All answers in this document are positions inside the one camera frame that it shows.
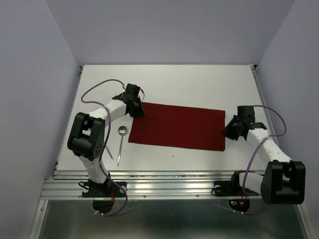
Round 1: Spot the silver metal spoon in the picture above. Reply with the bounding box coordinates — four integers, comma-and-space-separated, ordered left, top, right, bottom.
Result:
117, 125, 128, 166

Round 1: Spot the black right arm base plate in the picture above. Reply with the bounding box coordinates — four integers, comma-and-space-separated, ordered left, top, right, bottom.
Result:
211, 180, 260, 197

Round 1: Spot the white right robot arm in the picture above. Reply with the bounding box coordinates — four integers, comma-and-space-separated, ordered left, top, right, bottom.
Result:
222, 106, 306, 205

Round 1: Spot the aluminium right side rail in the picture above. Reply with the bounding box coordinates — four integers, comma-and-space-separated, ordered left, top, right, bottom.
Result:
250, 65, 274, 133

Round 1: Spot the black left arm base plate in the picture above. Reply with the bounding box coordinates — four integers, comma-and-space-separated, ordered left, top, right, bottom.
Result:
78, 180, 125, 198

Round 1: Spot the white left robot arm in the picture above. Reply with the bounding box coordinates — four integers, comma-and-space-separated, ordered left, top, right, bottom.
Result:
67, 84, 146, 196

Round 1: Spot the aluminium front frame rail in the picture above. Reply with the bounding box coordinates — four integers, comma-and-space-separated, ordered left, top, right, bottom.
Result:
39, 170, 305, 200

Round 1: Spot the dark red cloth napkin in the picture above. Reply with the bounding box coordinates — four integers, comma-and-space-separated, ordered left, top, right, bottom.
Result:
128, 103, 225, 151

